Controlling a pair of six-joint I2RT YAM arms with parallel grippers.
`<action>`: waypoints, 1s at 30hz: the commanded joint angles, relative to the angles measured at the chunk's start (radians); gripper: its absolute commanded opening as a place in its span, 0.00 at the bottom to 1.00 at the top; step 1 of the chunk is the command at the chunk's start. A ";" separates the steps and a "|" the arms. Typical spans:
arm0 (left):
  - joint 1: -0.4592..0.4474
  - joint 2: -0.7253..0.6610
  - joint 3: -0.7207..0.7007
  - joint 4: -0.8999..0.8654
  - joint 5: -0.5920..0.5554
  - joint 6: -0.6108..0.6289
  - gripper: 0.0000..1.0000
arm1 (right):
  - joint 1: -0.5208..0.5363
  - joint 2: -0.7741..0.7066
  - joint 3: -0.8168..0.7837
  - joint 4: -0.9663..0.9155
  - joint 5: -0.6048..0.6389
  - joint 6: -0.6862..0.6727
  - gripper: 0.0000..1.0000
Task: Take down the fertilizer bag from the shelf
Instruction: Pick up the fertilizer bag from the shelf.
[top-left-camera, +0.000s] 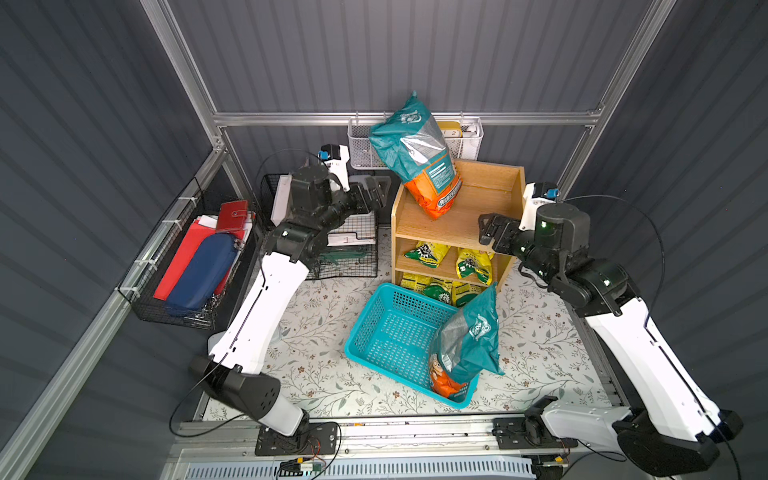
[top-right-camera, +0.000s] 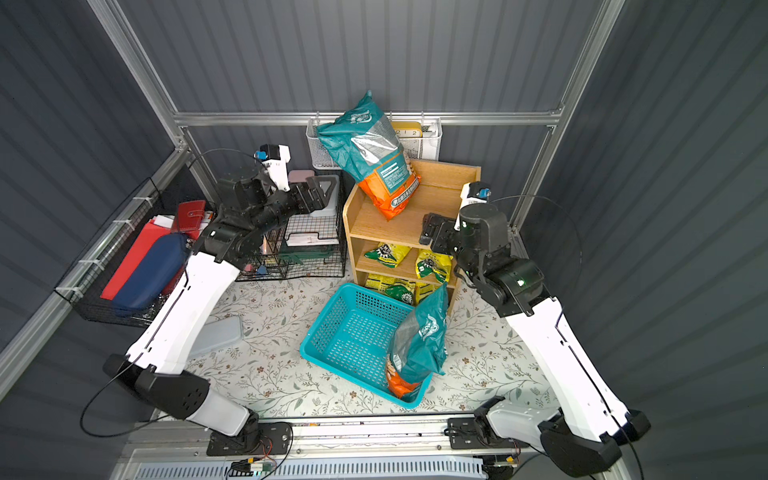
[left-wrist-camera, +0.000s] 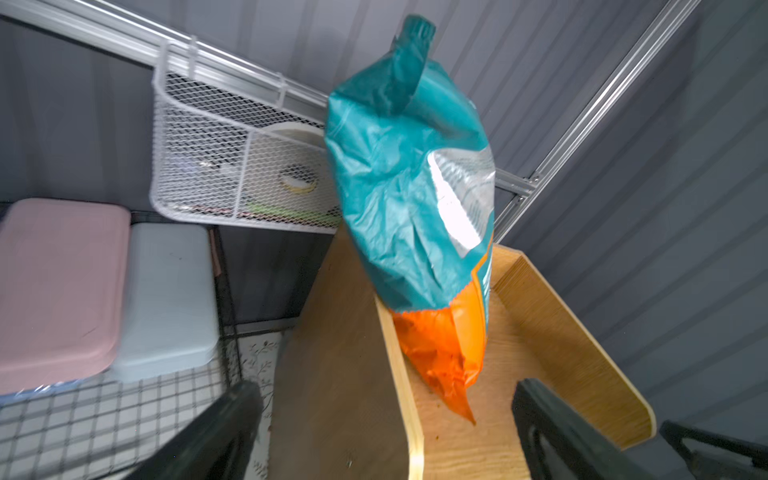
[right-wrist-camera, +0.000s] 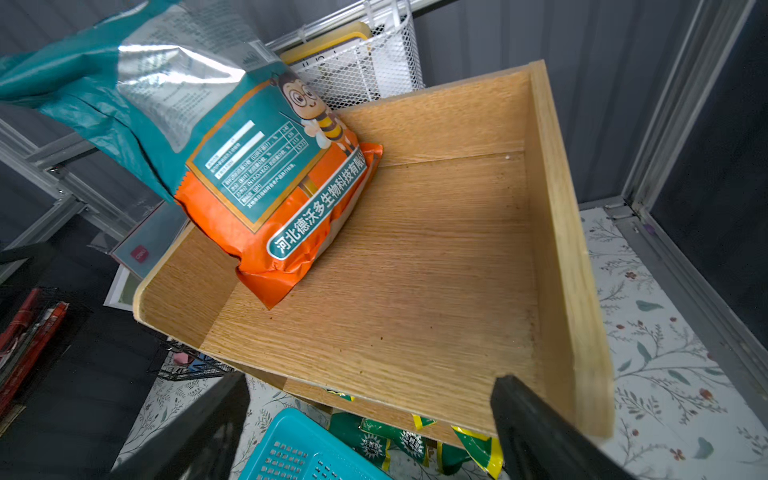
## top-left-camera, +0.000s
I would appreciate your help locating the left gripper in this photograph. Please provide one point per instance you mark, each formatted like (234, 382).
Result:
(365, 193)

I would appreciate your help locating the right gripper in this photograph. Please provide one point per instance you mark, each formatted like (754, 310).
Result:
(501, 233)

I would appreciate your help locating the teal fertilizer bag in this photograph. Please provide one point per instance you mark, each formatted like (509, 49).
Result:
(411, 144)
(465, 346)

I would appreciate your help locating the teal plastic basket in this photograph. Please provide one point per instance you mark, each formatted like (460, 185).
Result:
(392, 336)

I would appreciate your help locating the small green yellow packet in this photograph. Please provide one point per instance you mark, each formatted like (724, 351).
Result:
(474, 262)

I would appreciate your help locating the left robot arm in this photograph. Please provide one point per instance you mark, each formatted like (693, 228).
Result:
(232, 373)

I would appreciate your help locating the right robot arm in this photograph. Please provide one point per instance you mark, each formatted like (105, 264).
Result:
(676, 428)

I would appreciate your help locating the wooden two-tier shelf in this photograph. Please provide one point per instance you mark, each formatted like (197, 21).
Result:
(487, 188)

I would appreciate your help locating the green yellow packet lower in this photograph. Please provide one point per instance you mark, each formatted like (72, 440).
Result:
(454, 293)

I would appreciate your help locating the yellow clock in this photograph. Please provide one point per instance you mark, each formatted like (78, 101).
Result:
(451, 129)

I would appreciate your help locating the dark red wallet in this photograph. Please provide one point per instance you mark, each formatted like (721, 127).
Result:
(232, 216)

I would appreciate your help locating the floral table mat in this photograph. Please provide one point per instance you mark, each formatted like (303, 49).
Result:
(541, 353)

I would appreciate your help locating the blue pencil case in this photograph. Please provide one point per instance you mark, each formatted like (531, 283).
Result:
(207, 269)

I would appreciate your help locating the red folder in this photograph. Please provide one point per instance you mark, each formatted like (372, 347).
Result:
(193, 238)

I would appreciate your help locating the black wire desk organizer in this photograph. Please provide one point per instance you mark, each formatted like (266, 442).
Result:
(352, 250)

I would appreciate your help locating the white mesh wall basket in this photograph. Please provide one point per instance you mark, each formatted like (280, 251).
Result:
(364, 157)

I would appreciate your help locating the black wire wall basket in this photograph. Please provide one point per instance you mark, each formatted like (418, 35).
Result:
(140, 283)

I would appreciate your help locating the aluminium frame rails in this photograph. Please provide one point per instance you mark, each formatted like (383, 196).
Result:
(116, 115)

